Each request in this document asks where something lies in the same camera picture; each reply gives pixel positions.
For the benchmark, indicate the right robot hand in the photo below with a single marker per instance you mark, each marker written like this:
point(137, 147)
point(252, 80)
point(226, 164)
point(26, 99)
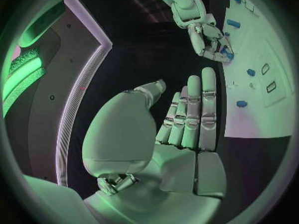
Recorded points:
point(198, 39)

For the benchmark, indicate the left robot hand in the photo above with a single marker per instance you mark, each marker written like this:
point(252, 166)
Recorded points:
point(121, 134)

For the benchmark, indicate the blue plug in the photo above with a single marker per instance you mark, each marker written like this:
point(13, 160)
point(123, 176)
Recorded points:
point(226, 50)

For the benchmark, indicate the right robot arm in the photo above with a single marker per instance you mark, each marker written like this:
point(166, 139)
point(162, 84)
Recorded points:
point(184, 3)

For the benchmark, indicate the white task board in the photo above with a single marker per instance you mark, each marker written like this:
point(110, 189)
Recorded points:
point(257, 119)

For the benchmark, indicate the blue cylinder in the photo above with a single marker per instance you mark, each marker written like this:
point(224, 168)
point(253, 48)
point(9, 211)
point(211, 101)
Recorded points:
point(233, 23)

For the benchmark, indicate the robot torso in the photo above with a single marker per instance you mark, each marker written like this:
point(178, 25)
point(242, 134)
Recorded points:
point(46, 78)

